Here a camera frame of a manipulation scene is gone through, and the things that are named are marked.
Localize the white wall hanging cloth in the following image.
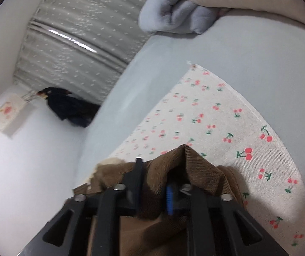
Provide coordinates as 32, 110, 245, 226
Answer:
0, 93, 26, 132

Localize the brown coat with fur collar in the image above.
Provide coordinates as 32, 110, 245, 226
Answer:
73, 144, 246, 256

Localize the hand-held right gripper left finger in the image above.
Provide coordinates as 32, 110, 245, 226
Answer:
22, 157, 145, 256

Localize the grey bed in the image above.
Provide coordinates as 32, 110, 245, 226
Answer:
74, 13, 305, 187

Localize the light blue blanket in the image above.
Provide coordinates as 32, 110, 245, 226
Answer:
138, 0, 219, 35

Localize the cherry print cloth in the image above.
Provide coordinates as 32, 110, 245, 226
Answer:
86, 64, 305, 256

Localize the grey dotted curtain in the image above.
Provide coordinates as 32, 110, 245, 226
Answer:
13, 0, 153, 106

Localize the dark hanging garment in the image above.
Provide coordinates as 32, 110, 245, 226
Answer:
37, 87, 101, 128

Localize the metal wire hanger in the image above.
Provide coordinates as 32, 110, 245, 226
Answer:
22, 90, 40, 103

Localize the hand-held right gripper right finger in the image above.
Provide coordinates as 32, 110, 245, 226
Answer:
166, 183, 286, 256

